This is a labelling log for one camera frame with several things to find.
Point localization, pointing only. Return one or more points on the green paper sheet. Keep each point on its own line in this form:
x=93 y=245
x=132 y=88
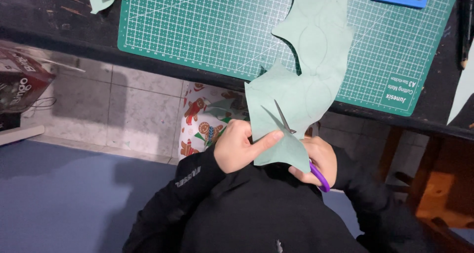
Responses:
x=311 y=79

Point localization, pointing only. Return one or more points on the green cutting mat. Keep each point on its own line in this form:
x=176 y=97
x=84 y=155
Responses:
x=229 y=27

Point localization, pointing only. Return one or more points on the small green paper offcut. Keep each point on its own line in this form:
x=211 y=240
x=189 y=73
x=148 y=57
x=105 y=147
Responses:
x=222 y=108

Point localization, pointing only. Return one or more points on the black jacket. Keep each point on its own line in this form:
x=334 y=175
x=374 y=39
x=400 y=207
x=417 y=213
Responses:
x=266 y=212

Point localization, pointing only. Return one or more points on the person's right fingers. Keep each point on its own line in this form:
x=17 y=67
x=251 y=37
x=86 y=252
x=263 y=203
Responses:
x=302 y=173

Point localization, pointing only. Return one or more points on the person's left hand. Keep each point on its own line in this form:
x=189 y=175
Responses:
x=231 y=145

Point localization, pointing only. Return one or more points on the blue floor mat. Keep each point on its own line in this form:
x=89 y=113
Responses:
x=63 y=197

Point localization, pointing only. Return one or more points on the dark pencil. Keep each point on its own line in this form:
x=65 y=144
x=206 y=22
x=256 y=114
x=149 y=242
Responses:
x=466 y=27

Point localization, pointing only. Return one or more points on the gingerbread print pyjama trousers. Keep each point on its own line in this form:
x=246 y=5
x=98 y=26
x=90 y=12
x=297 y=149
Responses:
x=202 y=123

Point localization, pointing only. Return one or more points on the wooden chair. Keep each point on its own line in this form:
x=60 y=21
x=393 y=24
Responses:
x=433 y=186

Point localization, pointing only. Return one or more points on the person's right hand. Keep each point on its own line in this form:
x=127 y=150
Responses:
x=321 y=156

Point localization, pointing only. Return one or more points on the red plastic bag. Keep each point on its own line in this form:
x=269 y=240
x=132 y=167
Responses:
x=20 y=81

